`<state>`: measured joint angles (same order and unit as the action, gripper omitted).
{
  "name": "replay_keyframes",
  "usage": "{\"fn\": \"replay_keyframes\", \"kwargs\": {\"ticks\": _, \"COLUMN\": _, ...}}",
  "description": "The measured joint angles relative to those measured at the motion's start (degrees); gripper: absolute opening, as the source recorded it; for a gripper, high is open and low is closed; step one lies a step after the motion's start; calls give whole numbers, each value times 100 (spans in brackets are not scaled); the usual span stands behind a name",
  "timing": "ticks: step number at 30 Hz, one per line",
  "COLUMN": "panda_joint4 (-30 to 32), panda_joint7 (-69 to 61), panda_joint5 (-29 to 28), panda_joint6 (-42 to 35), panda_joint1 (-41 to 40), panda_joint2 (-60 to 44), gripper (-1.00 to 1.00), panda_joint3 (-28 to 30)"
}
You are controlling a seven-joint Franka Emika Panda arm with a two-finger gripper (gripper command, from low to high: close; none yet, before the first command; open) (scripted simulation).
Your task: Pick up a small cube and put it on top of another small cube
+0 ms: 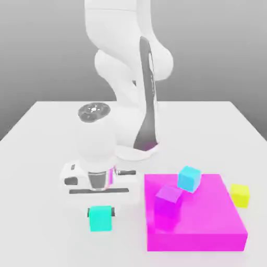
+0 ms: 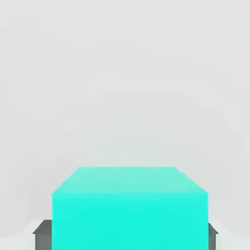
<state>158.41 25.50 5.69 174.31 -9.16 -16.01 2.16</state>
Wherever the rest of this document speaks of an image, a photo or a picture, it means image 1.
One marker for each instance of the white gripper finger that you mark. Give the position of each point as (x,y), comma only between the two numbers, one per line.
(113,212)
(88,212)

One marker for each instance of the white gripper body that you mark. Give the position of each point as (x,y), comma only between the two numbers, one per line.
(125,198)

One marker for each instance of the small teal cube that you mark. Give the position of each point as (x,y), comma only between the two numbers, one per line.
(100,219)

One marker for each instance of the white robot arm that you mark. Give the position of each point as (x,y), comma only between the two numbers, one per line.
(116,62)

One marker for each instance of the small purple cube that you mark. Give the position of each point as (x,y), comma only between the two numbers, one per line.
(166,208)

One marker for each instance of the small cyan cube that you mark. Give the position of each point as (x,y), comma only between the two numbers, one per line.
(188,179)

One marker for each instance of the small yellow cube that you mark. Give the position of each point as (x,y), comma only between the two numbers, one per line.
(239,196)

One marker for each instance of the large magenta box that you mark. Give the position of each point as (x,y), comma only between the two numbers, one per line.
(208,225)

